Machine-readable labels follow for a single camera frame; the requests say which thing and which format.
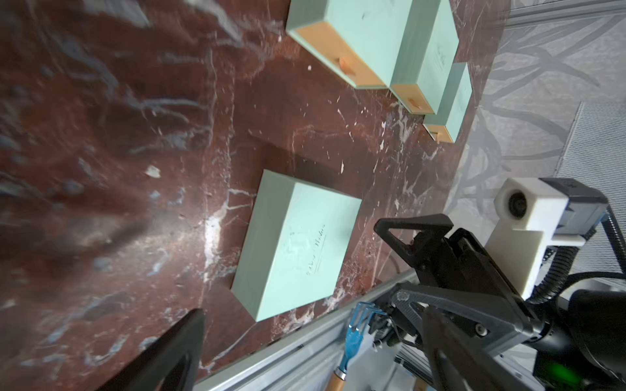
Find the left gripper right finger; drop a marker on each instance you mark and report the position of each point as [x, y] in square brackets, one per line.
[457, 362]

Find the blue hand rake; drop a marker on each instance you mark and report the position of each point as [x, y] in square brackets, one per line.
[359, 320]

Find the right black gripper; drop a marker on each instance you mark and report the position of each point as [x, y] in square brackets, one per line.
[581, 345]

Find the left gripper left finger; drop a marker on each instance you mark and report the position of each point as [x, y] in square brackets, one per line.
[169, 363]

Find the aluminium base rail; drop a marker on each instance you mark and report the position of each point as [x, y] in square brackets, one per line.
[305, 359]

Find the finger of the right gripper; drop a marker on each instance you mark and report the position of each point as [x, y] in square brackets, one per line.
[443, 257]

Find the white wire mesh basket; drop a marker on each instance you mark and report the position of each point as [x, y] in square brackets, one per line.
[594, 153]

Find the mint drawer jewelry box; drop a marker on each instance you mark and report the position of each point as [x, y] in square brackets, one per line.
[425, 57]

